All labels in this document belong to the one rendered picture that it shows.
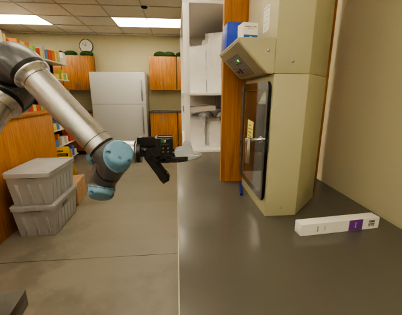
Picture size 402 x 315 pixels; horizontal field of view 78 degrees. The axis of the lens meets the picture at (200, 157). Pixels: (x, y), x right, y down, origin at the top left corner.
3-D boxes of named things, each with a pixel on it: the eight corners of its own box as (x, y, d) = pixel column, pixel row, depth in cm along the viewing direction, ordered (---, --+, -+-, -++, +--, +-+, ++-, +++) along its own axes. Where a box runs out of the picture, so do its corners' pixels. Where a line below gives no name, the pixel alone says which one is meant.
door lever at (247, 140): (260, 164, 86) (257, 161, 89) (262, 136, 84) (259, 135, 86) (245, 164, 86) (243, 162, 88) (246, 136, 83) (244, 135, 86)
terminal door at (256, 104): (241, 174, 116) (245, 84, 106) (263, 202, 86) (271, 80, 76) (239, 174, 115) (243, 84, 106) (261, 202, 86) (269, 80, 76)
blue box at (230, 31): (246, 53, 102) (247, 29, 99) (253, 49, 92) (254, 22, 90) (222, 53, 101) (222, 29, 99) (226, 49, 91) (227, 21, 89)
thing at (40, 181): (78, 184, 293) (74, 156, 285) (54, 205, 235) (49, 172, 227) (40, 185, 289) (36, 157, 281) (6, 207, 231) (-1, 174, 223)
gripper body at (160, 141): (174, 138, 78) (134, 139, 77) (174, 164, 81) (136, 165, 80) (174, 134, 86) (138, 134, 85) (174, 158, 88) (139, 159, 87)
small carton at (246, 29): (251, 45, 86) (251, 27, 84) (257, 43, 81) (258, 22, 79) (237, 45, 85) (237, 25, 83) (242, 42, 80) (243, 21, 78)
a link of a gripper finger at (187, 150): (202, 143, 80) (173, 143, 79) (202, 160, 81) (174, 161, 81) (202, 141, 83) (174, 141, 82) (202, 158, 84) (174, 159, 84)
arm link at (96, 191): (92, 185, 66) (97, 150, 72) (83, 200, 74) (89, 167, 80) (121, 190, 70) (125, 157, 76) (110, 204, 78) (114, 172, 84)
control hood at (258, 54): (246, 79, 106) (246, 54, 104) (274, 73, 75) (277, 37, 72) (219, 79, 105) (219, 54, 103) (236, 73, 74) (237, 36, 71)
